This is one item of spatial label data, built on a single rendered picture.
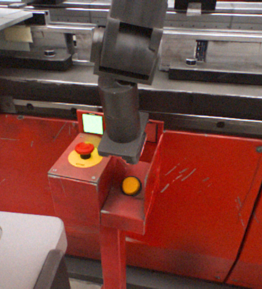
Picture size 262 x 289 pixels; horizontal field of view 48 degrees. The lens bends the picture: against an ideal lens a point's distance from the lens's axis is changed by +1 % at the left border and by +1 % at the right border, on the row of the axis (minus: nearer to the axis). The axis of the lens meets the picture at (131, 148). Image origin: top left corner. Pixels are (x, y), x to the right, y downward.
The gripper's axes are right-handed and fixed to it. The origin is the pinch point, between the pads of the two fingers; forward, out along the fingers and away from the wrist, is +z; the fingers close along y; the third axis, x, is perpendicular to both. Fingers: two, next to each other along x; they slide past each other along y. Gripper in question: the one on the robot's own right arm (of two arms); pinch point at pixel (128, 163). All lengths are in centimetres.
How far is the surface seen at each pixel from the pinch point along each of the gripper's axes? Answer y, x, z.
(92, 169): -1.5, 7.1, 1.6
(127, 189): -1.0, 0.7, 8.0
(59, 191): -6.1, 13.3, 4.9
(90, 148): 1.9, 8.4, -0.3
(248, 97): 21.7, -21.2, -1.5
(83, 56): 31.1, 20.9, -2.1
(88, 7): 58, 29, -2
